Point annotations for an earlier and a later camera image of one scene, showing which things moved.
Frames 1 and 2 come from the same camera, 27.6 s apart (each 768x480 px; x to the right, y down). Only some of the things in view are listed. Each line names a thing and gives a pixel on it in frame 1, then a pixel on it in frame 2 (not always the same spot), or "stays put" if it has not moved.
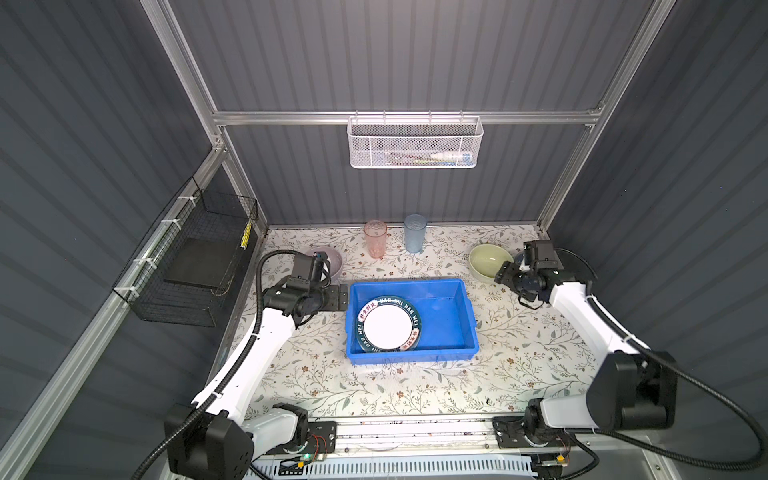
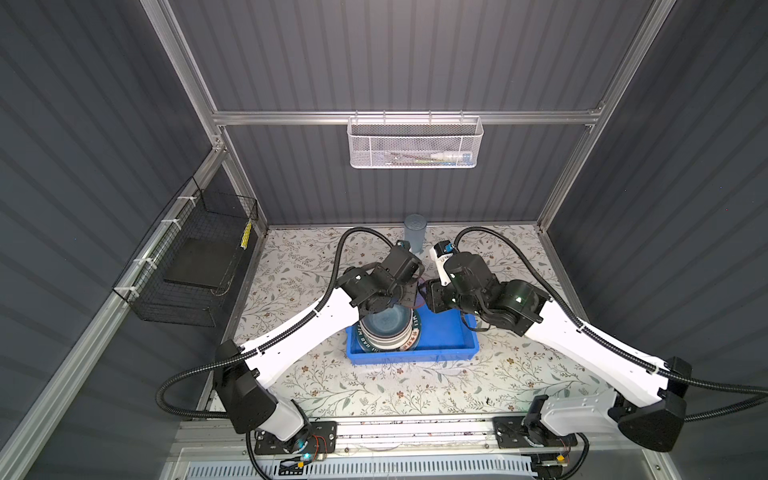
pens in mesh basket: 443,158 stays put
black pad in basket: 202,261 stays put
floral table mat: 527,352 stays put
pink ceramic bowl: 333,256 to 383,342
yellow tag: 245,240 stays put
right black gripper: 505,277 to 433,288
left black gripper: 337,297 to 412,280
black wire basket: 184,265 stays put
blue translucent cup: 414,232 stays put
